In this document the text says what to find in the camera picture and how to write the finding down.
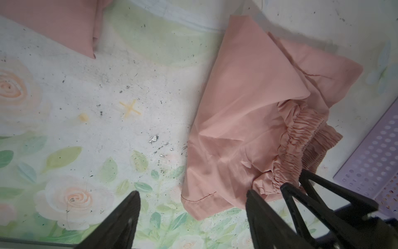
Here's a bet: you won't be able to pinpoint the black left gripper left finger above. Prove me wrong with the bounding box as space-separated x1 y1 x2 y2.
75 191 141 249

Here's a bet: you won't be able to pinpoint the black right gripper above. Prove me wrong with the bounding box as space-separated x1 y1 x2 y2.
281 170 398 249

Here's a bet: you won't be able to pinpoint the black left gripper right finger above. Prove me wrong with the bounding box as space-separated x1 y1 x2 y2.
246 190 312 249

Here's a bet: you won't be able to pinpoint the pink garments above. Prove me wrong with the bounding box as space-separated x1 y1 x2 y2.
181 16 363 221

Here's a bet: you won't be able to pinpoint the pink pixel-print t-shirt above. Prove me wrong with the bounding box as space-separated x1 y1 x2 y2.
1 0 112 59

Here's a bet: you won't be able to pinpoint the lilac perforated plastic basket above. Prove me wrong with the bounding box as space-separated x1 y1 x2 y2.
333 100 398 219

